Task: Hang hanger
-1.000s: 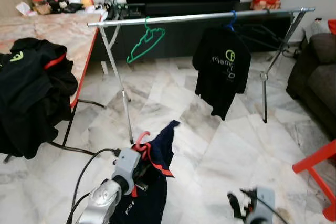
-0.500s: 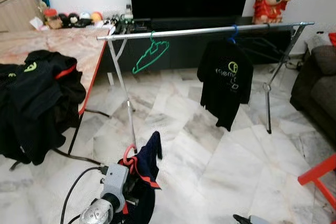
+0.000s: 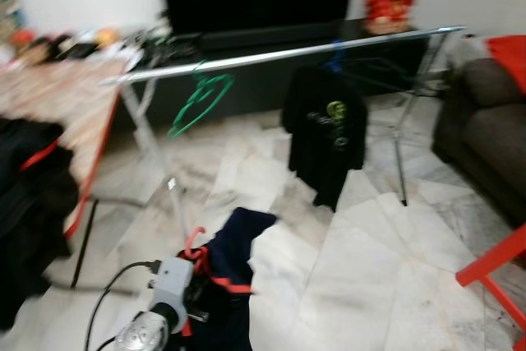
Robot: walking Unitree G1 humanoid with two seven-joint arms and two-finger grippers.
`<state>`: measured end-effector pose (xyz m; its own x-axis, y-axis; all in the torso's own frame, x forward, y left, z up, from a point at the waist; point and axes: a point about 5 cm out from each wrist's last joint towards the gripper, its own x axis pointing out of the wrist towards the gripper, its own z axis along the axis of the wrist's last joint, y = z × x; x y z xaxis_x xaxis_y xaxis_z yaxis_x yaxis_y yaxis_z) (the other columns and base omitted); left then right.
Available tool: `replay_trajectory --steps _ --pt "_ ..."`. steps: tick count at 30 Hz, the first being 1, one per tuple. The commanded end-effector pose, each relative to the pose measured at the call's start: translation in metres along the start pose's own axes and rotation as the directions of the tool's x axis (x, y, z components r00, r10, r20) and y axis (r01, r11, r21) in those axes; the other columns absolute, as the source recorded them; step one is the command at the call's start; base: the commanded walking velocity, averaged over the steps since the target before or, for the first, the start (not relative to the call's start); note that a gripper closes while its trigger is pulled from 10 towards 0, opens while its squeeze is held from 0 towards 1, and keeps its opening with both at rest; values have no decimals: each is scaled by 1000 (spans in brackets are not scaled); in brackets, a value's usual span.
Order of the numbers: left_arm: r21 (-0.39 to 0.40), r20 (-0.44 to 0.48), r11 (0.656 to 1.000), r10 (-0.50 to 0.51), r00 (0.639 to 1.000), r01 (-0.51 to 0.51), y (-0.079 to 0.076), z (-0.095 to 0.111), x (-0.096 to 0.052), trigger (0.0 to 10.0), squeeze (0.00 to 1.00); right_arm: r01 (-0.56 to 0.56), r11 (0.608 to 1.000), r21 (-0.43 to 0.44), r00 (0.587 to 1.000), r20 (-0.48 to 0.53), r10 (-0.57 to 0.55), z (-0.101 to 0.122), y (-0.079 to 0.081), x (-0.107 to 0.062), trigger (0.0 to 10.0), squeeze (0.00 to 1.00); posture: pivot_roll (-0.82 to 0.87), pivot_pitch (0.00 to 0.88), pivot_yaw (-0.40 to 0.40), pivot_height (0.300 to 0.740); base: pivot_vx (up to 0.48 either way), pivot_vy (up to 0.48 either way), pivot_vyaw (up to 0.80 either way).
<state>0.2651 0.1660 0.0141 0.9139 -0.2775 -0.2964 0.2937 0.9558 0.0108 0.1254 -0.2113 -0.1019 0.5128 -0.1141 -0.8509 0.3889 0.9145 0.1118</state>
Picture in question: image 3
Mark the black shirt with green logo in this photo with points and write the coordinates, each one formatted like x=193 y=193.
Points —
x=325 y=137

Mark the red plastic hanger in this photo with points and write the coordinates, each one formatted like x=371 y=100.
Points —
x=37 y=155
x=234 y=287

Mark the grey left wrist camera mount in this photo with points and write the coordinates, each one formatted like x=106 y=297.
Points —
x=173 y=284

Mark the navy blue shirt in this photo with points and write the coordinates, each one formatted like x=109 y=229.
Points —
x=238 y=244

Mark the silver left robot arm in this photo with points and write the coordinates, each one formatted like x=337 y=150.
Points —
x=140 y=336

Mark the green plastic hanger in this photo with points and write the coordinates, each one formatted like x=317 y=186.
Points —
x=215 y=81

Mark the black television console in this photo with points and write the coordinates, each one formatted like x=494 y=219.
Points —
x=263 y=88

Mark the orange ball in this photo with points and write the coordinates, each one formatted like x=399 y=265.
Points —
x=107 y=36

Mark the blue plastic hanger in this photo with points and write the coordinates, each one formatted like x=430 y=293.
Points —
x=335 y=59

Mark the black plush toy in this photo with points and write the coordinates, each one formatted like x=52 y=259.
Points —
x=70 y=47

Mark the grey brown fabric sofa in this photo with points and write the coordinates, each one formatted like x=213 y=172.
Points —
x=485 y=137

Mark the red plastic chair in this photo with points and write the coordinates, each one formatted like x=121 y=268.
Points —
x=493 y=265

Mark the marble pattern folding table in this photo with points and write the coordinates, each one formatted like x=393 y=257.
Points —
x=49 y=88

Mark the red pillow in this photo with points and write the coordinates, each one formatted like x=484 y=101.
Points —
x=509 y=59

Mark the red capped toy figure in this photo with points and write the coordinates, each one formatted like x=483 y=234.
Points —
x=22 y=39

